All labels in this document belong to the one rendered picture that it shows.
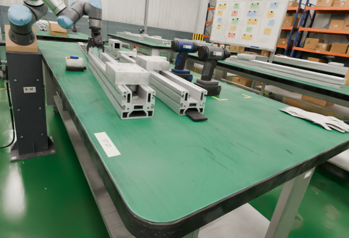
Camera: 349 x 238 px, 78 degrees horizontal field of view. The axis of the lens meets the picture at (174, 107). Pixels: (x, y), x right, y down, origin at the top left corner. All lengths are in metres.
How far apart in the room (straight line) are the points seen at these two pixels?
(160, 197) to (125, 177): 0.08
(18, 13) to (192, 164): 1.45
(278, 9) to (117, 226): 3.56
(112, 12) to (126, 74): 12.35
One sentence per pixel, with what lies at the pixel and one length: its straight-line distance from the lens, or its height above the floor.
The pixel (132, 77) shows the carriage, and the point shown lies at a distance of 0.68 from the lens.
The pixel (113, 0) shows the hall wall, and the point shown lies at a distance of 13.04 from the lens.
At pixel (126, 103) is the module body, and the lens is 0.63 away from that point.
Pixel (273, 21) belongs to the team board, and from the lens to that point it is 3.90.
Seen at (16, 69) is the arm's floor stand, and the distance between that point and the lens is 1.80.
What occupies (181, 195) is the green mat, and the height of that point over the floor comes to 0.78.
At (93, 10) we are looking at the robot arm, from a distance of 1.43.
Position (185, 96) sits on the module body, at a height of 0.84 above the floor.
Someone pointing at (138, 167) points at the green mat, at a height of 0.78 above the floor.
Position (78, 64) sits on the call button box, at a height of 0.82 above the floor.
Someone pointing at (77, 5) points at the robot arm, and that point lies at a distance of 1.48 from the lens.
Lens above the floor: 1.04
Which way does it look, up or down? 19 degrees down
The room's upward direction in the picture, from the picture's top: 8 degrees clockwise
